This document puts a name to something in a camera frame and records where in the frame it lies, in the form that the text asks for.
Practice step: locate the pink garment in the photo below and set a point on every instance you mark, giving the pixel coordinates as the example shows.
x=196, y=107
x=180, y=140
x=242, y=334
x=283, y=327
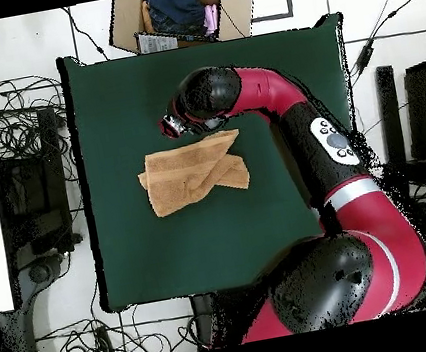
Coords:
x=211, y=20

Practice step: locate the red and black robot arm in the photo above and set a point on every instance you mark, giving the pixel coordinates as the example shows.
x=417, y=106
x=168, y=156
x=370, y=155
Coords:
x=366, y=218

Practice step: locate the blue jeans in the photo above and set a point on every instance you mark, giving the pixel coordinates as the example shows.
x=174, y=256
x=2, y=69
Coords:
x=176, y=12

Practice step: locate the printed paper label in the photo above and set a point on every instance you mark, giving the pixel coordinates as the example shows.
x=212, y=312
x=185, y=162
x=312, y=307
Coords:
x=157, y=43

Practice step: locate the orange terry towel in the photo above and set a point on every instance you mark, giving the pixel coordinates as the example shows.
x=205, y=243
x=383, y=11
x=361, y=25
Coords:
x=181, y=177

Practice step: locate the black power strip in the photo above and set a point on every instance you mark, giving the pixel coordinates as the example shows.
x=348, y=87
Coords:
x=103, y=343

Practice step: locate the tan cloth in box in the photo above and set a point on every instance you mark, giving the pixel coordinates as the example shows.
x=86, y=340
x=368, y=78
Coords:
x=146, y=19

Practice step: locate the black power adapter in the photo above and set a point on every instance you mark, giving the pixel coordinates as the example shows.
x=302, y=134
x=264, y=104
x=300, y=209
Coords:
x=365, y=58

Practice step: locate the cardboard box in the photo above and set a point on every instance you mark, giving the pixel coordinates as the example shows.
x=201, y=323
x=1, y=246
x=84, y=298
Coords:
x=124, y=21

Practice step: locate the black equipment stand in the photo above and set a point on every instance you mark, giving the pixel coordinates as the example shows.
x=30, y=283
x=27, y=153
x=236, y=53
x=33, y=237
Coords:
x=388, y=112
x=50, y=152

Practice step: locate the dark green table cloth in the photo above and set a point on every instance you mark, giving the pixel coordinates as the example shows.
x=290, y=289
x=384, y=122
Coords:
x=150, y=256

